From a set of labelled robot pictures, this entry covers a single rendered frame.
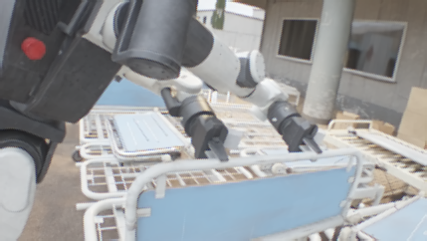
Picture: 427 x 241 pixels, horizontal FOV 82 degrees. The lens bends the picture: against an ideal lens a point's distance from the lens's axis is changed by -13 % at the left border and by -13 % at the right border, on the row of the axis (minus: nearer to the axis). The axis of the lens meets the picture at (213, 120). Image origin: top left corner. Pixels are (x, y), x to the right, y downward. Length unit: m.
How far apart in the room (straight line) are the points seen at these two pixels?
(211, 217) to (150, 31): 0.44
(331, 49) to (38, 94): 5.21
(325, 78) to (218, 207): 4.94
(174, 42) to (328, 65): 5.10
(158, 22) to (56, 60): 0.20
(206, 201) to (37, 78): 0.42
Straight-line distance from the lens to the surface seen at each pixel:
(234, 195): 0.67
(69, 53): 0.52
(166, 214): 0.62
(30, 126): 0.63
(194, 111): 0.67
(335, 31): 5.50
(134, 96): 2.57
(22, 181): 0.65
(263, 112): 0.90
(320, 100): 5.52
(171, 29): 0.44
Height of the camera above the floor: 1.18
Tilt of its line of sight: 16 degrees down
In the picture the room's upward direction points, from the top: 9 degrees clockwise
